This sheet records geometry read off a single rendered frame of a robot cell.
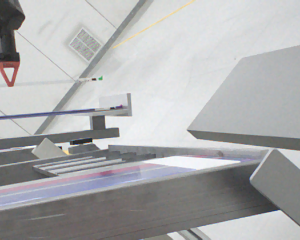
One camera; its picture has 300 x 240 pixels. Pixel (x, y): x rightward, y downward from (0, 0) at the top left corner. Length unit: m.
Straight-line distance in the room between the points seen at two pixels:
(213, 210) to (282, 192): 0.08
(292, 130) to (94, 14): 8.33
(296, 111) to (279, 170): 0.39
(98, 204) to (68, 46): 8.43
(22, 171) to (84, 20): 7.95
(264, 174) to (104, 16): 8.69
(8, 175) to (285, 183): 0.76
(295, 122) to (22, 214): 0.56
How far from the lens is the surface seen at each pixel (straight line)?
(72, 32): 9.01
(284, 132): 0.95
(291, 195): 0.60
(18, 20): 1.57
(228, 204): 0.61
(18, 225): 0.54
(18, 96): 8.71
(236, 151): 0.70
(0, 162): 1.99
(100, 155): 1.16
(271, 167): 0.59
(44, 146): 1.51
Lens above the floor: 1.02
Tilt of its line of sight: 14 degrees down
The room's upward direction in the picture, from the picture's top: 50 degrees counter-clockwise
